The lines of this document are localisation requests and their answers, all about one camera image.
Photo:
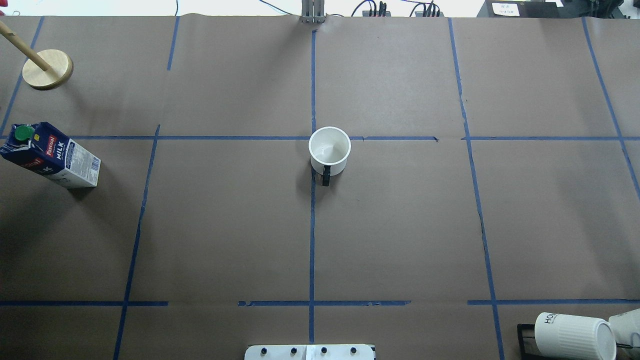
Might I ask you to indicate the black wire mug rack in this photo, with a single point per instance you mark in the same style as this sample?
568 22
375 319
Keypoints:
526 341

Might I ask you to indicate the white pedestal column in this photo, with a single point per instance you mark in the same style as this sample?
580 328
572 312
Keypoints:
356 351

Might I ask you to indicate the blue white milk carton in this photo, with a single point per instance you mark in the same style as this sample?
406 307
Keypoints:
45 150

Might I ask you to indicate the orange black connector box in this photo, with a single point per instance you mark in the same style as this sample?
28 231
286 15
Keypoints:
377 9

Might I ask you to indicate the black box with label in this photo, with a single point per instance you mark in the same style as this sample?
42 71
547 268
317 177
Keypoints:
534 9

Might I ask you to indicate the white HOME mug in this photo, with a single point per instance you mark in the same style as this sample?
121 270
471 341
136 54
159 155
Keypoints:
626 328

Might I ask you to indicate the wooden mug tree stand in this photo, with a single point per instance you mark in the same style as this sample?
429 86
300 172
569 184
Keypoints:
44 70

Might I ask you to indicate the aluminium frame post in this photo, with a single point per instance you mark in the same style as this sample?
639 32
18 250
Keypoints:
312 12

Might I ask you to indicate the white smiley mug black handle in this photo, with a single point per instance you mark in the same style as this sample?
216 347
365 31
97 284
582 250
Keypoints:
329 149

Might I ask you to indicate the white ribbed mug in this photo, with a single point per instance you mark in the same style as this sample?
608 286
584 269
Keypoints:
570 337

